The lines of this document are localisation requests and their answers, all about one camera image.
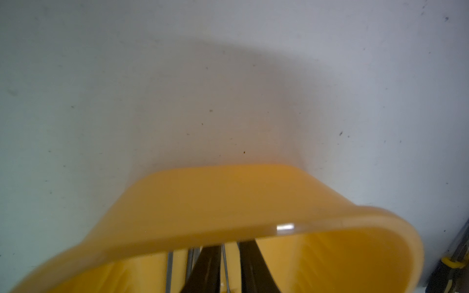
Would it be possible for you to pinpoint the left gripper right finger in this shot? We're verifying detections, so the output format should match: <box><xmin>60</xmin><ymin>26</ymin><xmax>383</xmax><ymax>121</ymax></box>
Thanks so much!
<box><xmin>238</xmin><ymin>240</ymin><xmax>280</xmax><ymax>293</ymax></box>

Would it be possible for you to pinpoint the yellow plastic storage tray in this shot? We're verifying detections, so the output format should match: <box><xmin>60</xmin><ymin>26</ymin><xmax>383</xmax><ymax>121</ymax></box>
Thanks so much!
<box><xmin>13</xmin><ymin>165</ymin><xmax>424</xmax><ymax>293</ymax></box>

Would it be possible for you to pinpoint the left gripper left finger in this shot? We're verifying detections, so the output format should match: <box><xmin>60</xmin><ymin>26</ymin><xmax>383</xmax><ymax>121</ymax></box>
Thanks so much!
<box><xmin>180</xmin><ymin>245</ymin><xmax>222</xmax><ymax>293</ymax></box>

